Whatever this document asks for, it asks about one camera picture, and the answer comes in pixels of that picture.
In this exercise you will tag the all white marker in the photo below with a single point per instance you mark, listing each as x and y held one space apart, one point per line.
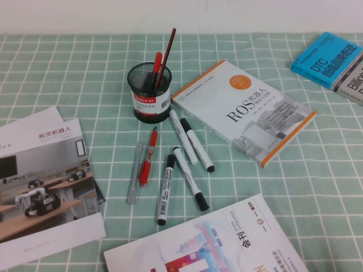
184 139

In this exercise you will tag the white orange ROS book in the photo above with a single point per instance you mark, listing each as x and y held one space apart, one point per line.
241 113

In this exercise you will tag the transparent grey pen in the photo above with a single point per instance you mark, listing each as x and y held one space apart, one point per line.
135 175

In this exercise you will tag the long white marker black cap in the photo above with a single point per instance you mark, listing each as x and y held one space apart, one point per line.
187 175

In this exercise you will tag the black mesh pen holder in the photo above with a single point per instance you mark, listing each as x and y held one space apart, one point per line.
144 110

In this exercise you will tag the grey Billion book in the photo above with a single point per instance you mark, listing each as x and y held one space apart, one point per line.
351 85

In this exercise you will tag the red capped pen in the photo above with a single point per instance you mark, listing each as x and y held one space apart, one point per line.
157 62

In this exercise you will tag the white show catalogue magazine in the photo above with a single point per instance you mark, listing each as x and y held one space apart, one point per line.
227 241

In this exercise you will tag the red gel pen with clip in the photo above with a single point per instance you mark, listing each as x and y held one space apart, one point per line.
147 161

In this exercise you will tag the labelled white marker black cap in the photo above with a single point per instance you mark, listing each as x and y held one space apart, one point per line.
166 192

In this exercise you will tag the blue DTC book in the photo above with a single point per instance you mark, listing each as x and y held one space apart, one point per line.
320 62

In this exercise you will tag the robot photo brochure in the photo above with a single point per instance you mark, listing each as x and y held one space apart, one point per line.
42 170

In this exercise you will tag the dark red pencil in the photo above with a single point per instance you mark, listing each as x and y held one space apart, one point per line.
170 42

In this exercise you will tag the white marker black ends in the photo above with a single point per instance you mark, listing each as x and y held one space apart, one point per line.
198 147

